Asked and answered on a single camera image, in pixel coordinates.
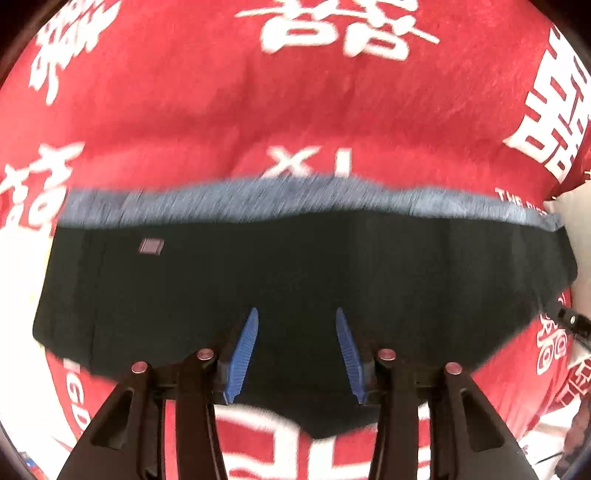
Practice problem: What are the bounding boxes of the red printed blanket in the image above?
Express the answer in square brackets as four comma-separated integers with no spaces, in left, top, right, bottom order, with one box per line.
[0,0,591,480]

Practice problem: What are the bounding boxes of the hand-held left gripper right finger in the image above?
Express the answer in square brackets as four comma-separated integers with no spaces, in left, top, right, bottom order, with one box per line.
[335,307,540,480]

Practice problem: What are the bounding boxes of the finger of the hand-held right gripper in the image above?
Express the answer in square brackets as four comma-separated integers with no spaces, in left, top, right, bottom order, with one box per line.
[543,295,591,348]

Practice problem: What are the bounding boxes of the black pants with grey waistband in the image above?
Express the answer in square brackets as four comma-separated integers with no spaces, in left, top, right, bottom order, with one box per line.
[32,176,579,439]

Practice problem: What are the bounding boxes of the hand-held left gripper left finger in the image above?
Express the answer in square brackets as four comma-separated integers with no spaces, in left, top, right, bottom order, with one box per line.
[57,307,259,480]

